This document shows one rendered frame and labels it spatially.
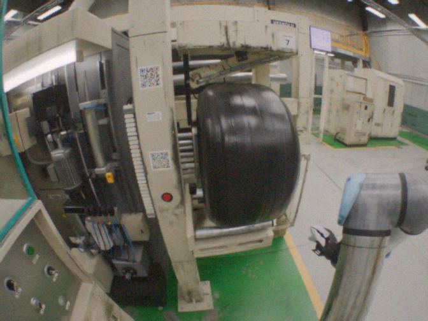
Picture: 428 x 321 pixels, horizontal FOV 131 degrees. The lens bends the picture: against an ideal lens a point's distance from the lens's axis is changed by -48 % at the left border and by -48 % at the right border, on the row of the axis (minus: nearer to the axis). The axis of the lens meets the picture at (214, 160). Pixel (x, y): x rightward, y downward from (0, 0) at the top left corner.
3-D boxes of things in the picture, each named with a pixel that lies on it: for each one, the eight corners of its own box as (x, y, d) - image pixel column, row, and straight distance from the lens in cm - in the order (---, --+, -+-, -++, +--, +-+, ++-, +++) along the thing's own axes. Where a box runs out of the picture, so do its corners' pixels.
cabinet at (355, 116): (347, 148, 527) (354, 99, 506) (334, 140, 567) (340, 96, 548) (368, 146, 593) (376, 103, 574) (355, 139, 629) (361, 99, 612)
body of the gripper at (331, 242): (310, 249, 81) (326, 263, 88) (325, 248, 75) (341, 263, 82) (317, 234, 84) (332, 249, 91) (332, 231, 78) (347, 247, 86)
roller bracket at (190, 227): (189, 251, 81) (186, 236, 73) (187, 197, 110) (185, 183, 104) (197, 251, 80) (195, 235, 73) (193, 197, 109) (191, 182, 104)
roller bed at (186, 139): (166, 182, 117) (158, 136, 106) (168, 171, 130) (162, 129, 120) (197, 179, 116) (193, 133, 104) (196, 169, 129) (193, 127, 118)
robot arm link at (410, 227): (447, 160, 49) (389, 239, 109) (400, 161, 44) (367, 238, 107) (456, 214, 45) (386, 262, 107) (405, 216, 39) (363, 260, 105)
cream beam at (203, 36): (176, 49, 88) (176, 20, 92) (179, 57, 113) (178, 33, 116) (299, 54, 104) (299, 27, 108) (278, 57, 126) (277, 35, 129)
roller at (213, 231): (193, 237, 83) (193, 239, 79) (192, 228, 83) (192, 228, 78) (271, 227, 89) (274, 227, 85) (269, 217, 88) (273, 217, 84)
